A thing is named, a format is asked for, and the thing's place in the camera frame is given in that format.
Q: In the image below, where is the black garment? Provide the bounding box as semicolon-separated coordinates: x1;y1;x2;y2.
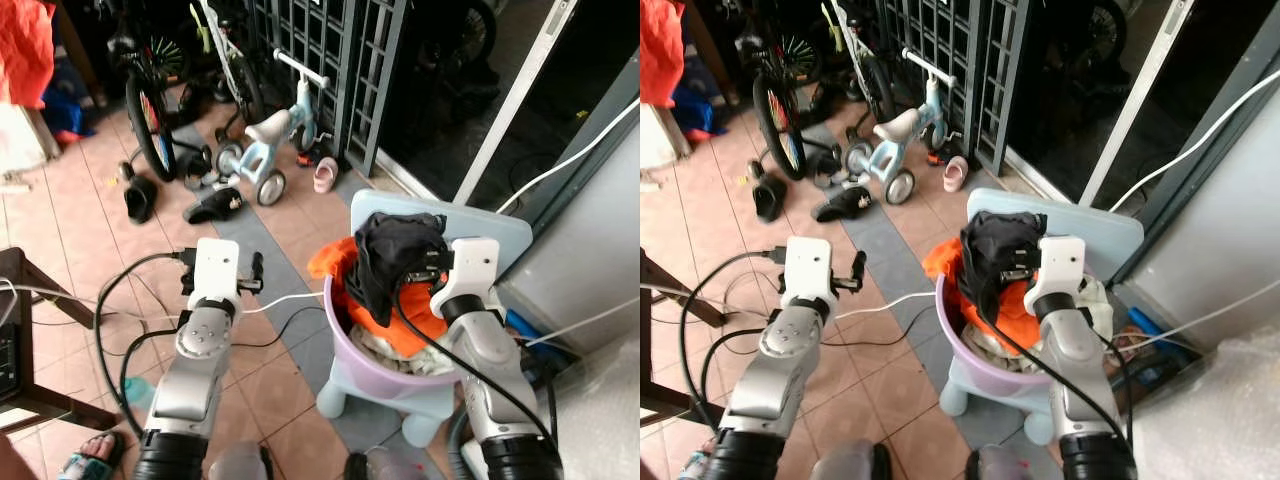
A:
957;209;1047;323
350;211;451;327

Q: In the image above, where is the grey washing machine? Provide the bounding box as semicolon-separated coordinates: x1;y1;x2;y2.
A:
1112;45;1280;346
498;60;641;353

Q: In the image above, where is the orange garment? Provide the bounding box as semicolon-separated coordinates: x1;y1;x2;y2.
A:
921;237;1043;358
307;236;453;358

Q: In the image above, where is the black shoe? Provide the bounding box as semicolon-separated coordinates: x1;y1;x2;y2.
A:
182;186;245;225
751;177;789;223
811;185;874;224
123;174;159;225

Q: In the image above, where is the light blue plastic chair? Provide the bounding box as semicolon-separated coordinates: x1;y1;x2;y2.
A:
316;189;535;448
938;187;1145;448

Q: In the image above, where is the white laundry in basin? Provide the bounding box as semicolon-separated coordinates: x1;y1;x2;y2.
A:
348;328;453;378
968;325;1046;381

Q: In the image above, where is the purple plastic basin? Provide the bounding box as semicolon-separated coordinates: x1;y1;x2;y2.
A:
934;273;1063;398
321;273;473;390

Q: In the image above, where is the light blue child balance bike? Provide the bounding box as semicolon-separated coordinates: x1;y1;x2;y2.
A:
843;47;961;207
214;49;332;208

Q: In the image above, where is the black bicycle with coloured spokes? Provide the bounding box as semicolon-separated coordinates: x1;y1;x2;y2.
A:
734;0;813;183
104;0;199;185

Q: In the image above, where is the dark brown wooden table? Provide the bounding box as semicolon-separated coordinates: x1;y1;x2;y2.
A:
640;249;728;428
0;246;123;433

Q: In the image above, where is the white and green bicycle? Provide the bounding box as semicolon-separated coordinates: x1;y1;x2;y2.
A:
820;0;903;124
189;0;269;128

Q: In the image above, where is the dark metal grid gate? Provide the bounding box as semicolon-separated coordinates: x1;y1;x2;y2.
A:
878;0;1033;178
248;0;409;178

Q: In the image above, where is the clear bubble wrap sheet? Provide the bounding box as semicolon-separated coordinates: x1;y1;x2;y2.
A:
1128;310;1280;480
548;328;641;480

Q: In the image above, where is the blue cloth bundle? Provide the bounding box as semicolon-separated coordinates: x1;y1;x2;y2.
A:
40;84;98;142
671;84;728;142

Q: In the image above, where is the person foot in sandal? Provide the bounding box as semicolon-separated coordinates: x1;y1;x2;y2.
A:
54;429;128;480
680;438;717;480

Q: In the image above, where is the red hanging cloth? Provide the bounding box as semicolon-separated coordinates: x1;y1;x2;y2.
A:
640;0;687;110
0;0;57;110

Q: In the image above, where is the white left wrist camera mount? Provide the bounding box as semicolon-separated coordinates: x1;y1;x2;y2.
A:
783;236;837;303
190;237;242;305

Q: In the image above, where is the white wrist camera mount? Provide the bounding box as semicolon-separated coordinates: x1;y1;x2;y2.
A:
438;237;501;307
783;236;837;303
190;237;242;305
1028;235;1087;303

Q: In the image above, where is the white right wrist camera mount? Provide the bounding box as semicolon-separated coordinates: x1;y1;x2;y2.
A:
1028;235;1087;303
438;237;501;307

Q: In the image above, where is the white floor cable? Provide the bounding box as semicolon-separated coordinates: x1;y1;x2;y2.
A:
0;283;327;314
640;283;939;321

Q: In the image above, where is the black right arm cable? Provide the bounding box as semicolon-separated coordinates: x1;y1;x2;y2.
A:
982;285;1136;449
390;280;558;453

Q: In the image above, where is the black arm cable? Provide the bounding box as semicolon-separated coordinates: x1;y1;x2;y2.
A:
982;285;1136;449
679;248;789;431
94;250;197;433
390;280;558;453

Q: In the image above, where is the blue hose piece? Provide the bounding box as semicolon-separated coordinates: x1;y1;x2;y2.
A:
1128;305;1198;353
504;309;547;348

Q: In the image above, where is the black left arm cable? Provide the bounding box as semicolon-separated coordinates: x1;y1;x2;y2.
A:
679;248;789;431
94;250;197;433

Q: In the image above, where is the white wall cable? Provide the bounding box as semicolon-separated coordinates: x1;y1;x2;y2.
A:
494;98;641;217
1107;68;1280;214

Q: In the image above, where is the white sliding door frame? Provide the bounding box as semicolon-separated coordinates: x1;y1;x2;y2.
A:
454;0;583;208
1077;0;1198;208

